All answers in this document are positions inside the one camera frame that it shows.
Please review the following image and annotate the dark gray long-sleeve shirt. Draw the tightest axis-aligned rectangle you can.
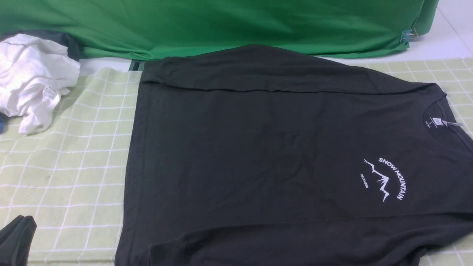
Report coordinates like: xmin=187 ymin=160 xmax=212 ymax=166
xmin=115 ymin=45 xmax=473 ymax=266

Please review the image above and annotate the green backdrop cloth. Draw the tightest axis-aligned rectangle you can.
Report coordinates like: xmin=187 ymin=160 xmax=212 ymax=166
xmin=0 ymin=0 xmax=439 ymax=61

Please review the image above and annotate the crumpled white shirt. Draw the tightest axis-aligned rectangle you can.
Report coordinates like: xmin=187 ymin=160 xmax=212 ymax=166
xmin=0 ymin=34 xmax=81 ymax=135

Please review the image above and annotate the light green checkered tablecloth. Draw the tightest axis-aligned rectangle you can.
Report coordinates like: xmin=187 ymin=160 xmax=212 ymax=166
xmin=1 ymin=58 xmax=472 ymax=266

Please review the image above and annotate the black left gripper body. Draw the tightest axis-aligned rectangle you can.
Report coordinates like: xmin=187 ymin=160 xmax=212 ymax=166
xmin=0 ymin=215 xmax=37 ymax=266

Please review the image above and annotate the dark gray garment behind white shirt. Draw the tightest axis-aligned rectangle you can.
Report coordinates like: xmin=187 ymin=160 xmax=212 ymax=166
xmin=1 ymin=29 xmax=81 ymax=62

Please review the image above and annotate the blue object at left edge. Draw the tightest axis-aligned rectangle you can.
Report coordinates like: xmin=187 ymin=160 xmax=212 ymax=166
xmin=0 ymin=114 xmax=6 ymax=134

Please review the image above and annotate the metal binder clip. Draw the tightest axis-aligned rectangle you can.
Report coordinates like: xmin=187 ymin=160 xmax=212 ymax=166
xmin=399 ymin=28 xmax=419 ymax=43

